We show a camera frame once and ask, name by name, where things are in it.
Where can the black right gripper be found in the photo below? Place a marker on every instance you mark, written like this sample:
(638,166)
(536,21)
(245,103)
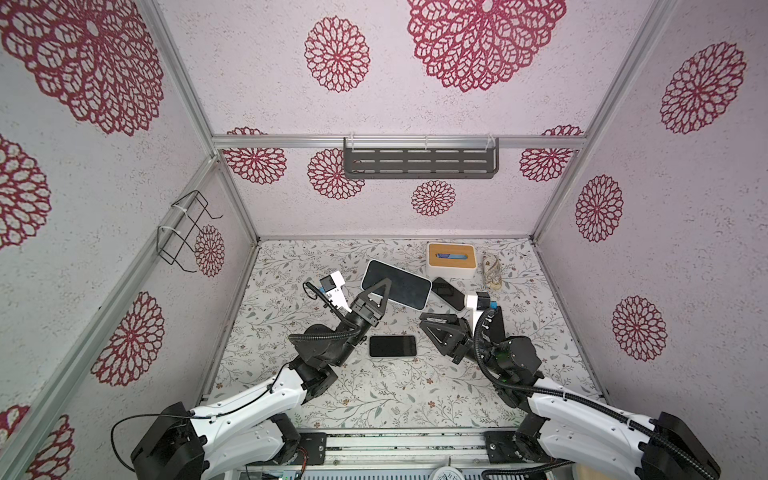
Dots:
(459,334)

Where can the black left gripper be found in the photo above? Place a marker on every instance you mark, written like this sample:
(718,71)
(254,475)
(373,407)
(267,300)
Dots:
(368,306)

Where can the black phone pale green case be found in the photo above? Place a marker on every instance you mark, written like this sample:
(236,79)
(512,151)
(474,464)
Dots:
(407,289)

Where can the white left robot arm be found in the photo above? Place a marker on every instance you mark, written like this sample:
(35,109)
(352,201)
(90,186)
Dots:
(253,425)

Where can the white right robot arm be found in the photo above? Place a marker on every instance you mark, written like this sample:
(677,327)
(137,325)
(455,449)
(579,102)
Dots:
(561,427)

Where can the black phone light blue case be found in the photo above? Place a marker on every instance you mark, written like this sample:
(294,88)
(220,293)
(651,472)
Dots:
(449,294)

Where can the black phone clear case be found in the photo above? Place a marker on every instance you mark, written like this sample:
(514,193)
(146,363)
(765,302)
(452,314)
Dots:
(392,346)

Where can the map print glasses case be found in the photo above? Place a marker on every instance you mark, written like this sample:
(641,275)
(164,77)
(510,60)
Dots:
(492,271)

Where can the white tissue box wooden lid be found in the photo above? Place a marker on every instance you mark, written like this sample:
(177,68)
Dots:
(448,260)

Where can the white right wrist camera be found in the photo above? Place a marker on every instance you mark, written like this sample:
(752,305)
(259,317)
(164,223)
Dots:
(477,304)

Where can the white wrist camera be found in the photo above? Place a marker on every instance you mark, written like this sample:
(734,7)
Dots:
(477,304)
(332,289)

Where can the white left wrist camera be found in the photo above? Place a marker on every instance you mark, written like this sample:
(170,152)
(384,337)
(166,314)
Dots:
(332,289)

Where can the grey wall shelf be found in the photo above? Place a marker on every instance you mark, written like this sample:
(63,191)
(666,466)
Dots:
(425,163)

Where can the black wire wall basket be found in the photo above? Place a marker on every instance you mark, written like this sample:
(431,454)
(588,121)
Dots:
(193,243)

